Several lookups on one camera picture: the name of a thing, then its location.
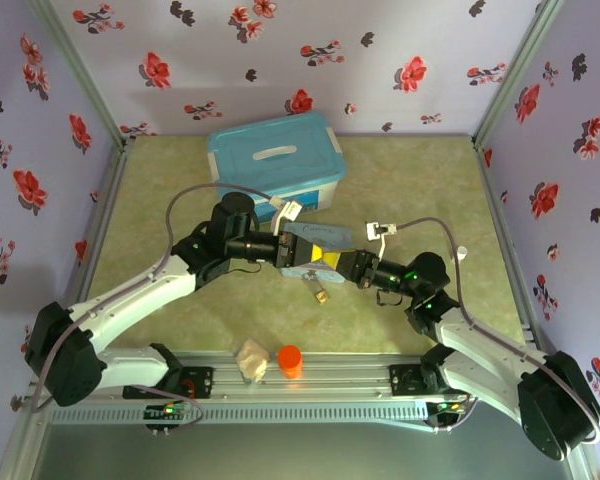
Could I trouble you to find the pastel cartoon tin box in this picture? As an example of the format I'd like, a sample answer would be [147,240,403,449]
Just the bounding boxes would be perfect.
[278,221,355,285]

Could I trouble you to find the blue lidded storage box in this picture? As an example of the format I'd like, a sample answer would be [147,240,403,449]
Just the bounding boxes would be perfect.
[207,111,349,224]

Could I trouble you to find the grey reflective front panel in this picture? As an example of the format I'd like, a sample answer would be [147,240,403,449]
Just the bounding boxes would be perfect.
[0,394,600,480]

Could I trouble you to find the brass padlock long shackle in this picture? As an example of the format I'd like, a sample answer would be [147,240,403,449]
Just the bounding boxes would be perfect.
[304,277,331,307]

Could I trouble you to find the aluminium side rail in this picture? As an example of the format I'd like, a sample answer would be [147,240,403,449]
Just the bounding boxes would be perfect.
[472,137,566,359]
[34,139,136,366]

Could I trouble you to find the crumpled beige bag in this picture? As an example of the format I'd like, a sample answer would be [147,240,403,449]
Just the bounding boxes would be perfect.
[234,338,271,385]

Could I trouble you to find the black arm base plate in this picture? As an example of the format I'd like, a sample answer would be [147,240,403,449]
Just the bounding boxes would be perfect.
[388,363,480,399]
[123,366,215,400]

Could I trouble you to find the aluminium front rail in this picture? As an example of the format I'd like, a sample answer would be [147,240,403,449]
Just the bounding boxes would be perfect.
[27,349,576,401]

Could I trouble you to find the arm lavender cable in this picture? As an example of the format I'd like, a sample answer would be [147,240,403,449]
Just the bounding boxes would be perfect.
[394,216,600,446]
[29,182,301,436]

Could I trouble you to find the right arm lavender cable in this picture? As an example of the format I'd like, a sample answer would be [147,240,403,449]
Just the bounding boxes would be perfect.
[394,216,600,446]

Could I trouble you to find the aluminium frame post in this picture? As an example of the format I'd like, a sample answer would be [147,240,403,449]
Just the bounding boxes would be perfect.
[472,0,569,151]
[27,0,136,151]

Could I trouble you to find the small green circuit board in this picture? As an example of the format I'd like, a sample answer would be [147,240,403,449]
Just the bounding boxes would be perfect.
[144,402,191,422]
[429,399,469,422]

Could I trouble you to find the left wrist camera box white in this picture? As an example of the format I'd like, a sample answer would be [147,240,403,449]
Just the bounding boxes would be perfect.
[271,198,303,236]

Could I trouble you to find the grey slotted cable duct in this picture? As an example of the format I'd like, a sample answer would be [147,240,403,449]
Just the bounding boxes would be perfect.
[44,403,431,426]

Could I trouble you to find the left arm lavender cable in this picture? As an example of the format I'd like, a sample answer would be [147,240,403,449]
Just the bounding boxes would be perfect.
[29,182,301,436]

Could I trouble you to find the orange plastic cup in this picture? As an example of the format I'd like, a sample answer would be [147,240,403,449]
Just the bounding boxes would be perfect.
[277,344,304,380]

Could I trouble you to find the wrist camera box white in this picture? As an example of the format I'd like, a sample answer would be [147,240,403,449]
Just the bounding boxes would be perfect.
[271,198,303,236]
[364,221,399,256]

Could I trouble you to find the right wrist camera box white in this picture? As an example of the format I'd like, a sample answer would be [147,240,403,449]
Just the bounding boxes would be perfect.
[364,221,399,256]

